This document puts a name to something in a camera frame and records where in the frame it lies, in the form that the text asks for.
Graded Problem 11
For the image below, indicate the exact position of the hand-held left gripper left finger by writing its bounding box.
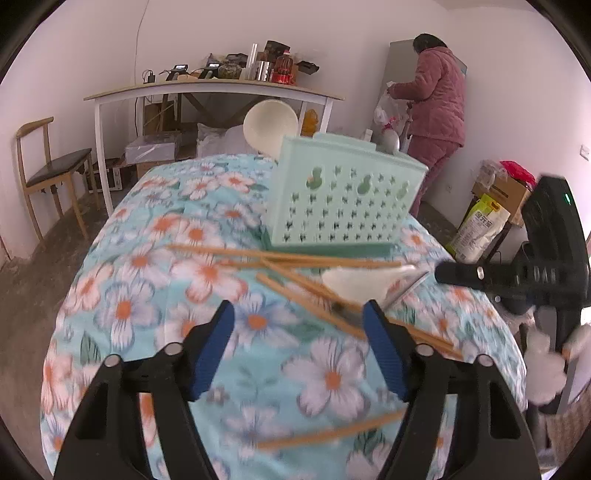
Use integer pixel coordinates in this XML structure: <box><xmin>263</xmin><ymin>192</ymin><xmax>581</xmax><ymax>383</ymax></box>
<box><xmin>54</xmin><ymin>300</ymin><xmax>236</xmax><ymax>480</ymax></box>

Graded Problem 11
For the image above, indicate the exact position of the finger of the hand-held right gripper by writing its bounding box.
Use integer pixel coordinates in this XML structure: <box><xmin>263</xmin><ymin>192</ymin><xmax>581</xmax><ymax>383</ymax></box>
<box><xmin>435</xmin><ymin>260</ymin><xmax>519</xmax><ymax>292</ymax></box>

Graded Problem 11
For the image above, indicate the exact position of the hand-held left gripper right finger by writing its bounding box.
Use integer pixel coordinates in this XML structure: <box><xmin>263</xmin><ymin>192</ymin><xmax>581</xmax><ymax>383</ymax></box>
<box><xmin>362</xmin><ymin>299</ymin><xmax>541</xmax><ymax>480</ymax></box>

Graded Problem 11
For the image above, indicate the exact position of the mint green utensil holder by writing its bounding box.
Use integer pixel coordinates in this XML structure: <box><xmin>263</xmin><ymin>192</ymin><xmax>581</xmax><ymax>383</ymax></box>
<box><xmin>261</xmin><ymin>133</ymin><xmax>429</xmax><ymax>259</ymax></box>

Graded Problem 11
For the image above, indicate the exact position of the person's right hand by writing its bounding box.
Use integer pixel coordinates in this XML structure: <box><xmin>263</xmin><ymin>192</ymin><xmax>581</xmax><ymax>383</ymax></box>
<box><xmin>525</xmin><ymin>324</ymin><xmax>591</xmax><ymax>404</ymax></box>

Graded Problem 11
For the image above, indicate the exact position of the yellow green rice bag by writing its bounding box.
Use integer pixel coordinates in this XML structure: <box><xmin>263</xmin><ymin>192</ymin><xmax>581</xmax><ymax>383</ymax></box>
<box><xmin>445</xmin><ymin>193</ymin><xmax>512</xmax><ymax>265</ymax></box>

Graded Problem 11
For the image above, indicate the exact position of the red plastic bag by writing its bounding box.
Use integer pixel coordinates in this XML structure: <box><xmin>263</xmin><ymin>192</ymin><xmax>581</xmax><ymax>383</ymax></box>
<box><xmin>500</xmin><ymin>160</ymin><xmax>537</xmax><ymax>191</ymax></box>

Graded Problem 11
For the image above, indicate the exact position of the floral light blue blanket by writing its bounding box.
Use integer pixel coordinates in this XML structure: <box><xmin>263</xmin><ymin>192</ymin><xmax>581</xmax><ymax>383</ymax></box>
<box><xmin>39</xmin><ymin>152</ymin><xmax>529</xmax><ymax>480</ymax></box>

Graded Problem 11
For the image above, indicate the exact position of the white plastic bag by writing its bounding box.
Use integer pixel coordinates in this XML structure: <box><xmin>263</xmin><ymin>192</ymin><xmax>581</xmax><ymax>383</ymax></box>
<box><xmin>373</xmin><ymin>85</ymin><xmax>411</xmax><ymax>134</ymax></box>

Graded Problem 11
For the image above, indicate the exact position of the small black appliance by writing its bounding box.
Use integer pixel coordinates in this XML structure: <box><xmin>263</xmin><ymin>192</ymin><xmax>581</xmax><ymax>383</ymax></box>
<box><xmin>88</xmin><ymin>158</ymin><xmax>124</xmax><ymax>192</ymax></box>

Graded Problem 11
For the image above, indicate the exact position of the plastic wrapped box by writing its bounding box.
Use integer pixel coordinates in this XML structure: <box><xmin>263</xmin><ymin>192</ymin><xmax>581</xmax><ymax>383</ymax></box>
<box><xmin>124</xmin><ymin>133</ymin><xmax>182</xmax><ymax>165</ymax></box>

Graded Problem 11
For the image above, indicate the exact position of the white sack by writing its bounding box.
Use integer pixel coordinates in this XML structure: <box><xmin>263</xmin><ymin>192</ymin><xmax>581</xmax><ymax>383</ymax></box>
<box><xmin>196</xmin><ymin>122</ymin><xmax>252</xmax><ymax>160</ymax></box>

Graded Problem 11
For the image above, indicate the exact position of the yellow plastic bag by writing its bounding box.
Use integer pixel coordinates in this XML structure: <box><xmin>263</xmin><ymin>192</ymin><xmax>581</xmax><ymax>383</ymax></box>
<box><xmin>299</xmin><ymin>108</ymin><xmax>320</xmax><ymax>138</ymax></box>

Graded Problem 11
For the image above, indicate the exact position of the silver refrigerator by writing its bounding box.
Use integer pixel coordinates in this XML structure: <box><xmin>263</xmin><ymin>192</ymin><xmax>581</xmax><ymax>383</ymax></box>
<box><xmin>383</xmin><ymin>39</ymin><xmax>468</xmax><ymax>155</ymax></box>

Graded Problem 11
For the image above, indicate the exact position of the wooden chair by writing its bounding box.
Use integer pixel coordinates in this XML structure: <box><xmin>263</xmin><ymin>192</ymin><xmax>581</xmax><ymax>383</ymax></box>
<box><xmin>16</xmin><ymin>117</ymin><xmax>93</xmax><ymax>241</ymax></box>

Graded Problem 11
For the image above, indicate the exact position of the brown cardboard carton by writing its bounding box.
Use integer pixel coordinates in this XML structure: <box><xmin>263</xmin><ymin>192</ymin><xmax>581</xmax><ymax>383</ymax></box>
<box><xmin>142</xmin><ymin>93</ymin><xmax>180</xmax><ymax>134</ymax></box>

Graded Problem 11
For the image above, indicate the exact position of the long white table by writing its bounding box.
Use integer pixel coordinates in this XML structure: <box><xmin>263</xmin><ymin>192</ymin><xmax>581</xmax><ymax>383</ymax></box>
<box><xmin>84</xmin><ymin>78</ymin><xmax>345</xmax><ymax>217</ymax></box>

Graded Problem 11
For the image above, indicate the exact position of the thin hanging cable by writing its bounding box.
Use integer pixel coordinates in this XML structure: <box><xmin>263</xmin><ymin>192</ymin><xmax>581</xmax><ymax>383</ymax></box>
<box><xmin>134</xmin><ymin>0</ymin><xmax>151</xmax><ymax>134</ymax></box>

